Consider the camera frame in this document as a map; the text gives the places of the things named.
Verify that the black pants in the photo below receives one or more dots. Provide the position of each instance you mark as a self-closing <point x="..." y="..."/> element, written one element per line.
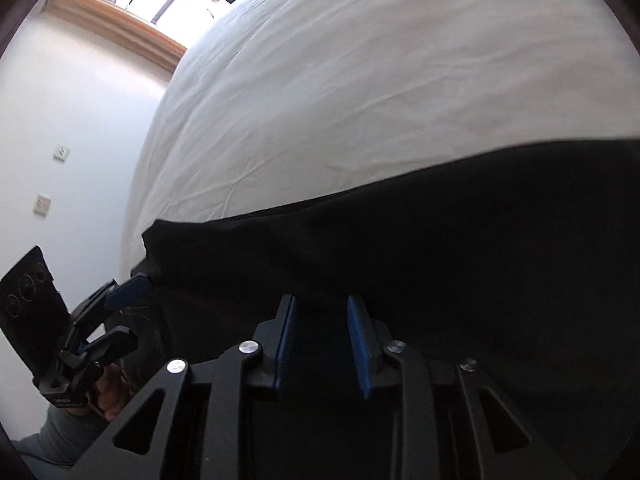
<point x="450" y="240"/>

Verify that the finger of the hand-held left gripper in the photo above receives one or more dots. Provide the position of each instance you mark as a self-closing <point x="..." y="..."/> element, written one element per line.
<point x="112" y="342"/>
<point x="129" y="291"/>

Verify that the person's left hand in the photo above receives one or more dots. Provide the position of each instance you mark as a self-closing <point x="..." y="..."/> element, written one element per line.
<point x="109" y="392"/>

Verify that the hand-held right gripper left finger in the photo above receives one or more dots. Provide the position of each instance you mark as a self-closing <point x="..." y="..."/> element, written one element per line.
<point x="284" y="345"/>

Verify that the small white wall socket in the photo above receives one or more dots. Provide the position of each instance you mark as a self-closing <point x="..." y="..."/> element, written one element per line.
<point x="61" y="152"/>

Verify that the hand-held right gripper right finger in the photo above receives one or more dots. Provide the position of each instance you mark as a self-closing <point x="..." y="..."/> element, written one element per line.
<point x="359" y="345"/>

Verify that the bed with white sheet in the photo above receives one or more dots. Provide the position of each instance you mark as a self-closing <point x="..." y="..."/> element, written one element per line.
<point x="375" y="85"/>

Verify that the large white wall socket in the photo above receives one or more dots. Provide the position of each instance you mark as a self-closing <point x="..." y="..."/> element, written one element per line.
<point x="42" y="204"/>

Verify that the person's grey sleeved left forearm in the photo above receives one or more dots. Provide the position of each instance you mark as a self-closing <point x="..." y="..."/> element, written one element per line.
<point x="55" y="440"/>

